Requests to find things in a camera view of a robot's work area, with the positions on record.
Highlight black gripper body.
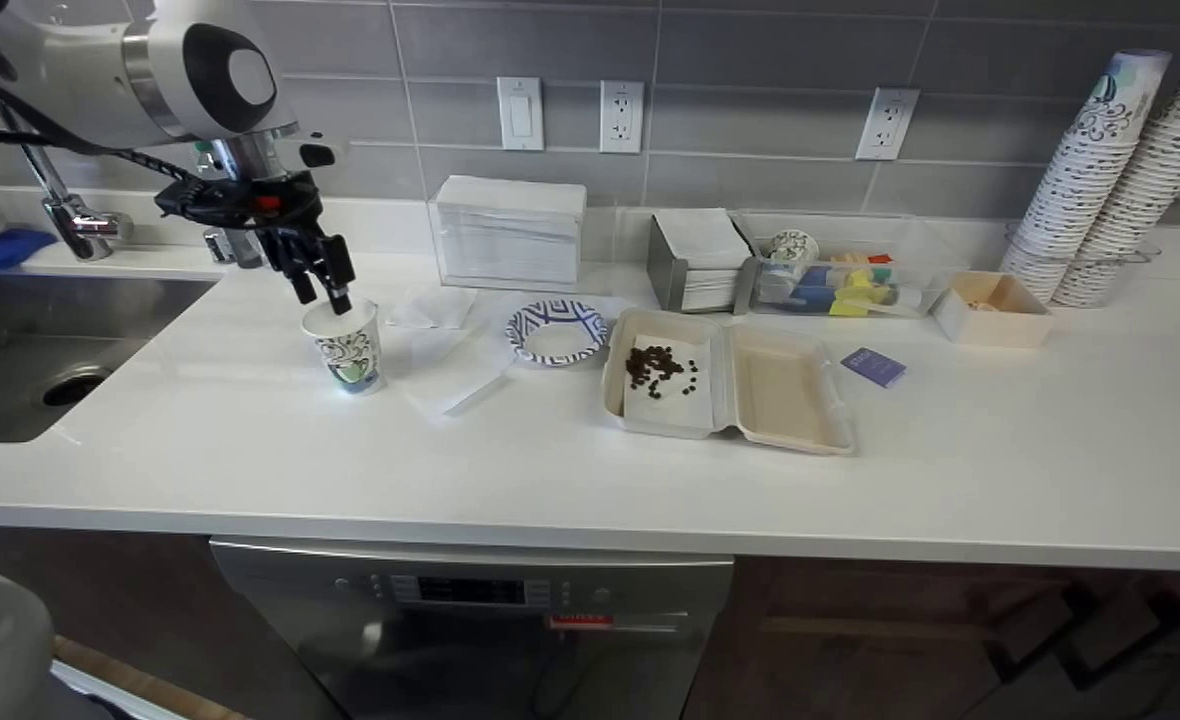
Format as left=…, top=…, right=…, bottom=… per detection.
left=233, top=182, right=353, bottom=271

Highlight patterned paper cup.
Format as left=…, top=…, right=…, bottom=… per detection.
left=295, top=295, right=388, bottom=397

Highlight blue white paper bowl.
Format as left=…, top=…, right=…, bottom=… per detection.
left=506, top=295, right=615, bottom=373

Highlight green capped soap bottle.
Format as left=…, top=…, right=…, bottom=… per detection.
left=206, top=224, right=269, bottom=271

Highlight clear wrapper with plastic knife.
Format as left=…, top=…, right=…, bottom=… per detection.
left=379, top=289, right=511, bottom=382

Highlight chrome faucet knob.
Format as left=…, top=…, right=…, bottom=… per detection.
left=72, top=202, right=137, bottom=263

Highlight stainless steel sink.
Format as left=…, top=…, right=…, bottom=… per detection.
left=0, top=271, right=220, bottom=448

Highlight blue sponge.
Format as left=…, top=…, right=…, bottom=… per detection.
left=0, top=218, right=61, bottom=277

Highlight pile of coffee beans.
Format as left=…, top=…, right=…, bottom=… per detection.
left=619, top=338, right=706, bottom=404

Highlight grey metal napkin holder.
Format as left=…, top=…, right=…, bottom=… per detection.
left=644, top=202, right=756, bottom=316

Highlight stainless steel dishwasher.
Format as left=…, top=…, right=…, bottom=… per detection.
left=210, top=535, right=740, bottom=720

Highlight clear condiment tray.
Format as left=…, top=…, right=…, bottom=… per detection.
left=746, top=224, right=931, bottom=323

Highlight wooden strip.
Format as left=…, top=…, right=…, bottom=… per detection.
left=50, top=632, right=248, bottom=720

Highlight small round patterned container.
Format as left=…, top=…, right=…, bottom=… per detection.
left=762, top=227, right=825, bottom=271

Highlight white foam clamshell container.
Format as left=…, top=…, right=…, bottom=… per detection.
left=596, top=306, right=863, bottom=458

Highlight blue sugar packets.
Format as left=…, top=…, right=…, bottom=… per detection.
left=787, top=259, right=844, bottom=319

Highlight yellow sugar packets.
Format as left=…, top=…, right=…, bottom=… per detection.
left=825, top=259, right=906, bottom=319

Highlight purple tea bag packet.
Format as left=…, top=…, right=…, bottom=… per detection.
left=839, top=344, right=907, bottom=393

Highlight dark wooden cabinet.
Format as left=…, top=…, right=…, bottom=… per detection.
left=0, top=522, right=1180, bottom=720

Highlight small beige open box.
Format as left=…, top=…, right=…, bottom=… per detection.
left=930, top=267, right=1055, bottom=350

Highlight stack of patterned paper cups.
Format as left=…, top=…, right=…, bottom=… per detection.
left=1052, top=30, right=1180, bottom=311
left=1002, top=49, right=1178, bottom=306

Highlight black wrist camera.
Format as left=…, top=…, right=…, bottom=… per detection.
left=155, top=170, right=313, bottom=224

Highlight white light switch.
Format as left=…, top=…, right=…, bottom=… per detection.
left=494, top=70, right=549, bottom=154

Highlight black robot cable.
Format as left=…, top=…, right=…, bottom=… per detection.
left=0, top=23, right=214, bottom=182

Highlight white wall outlet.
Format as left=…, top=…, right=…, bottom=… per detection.
left=854, top=85, right=926, bottom=163
left=596, top=77, right=648, bottom=154

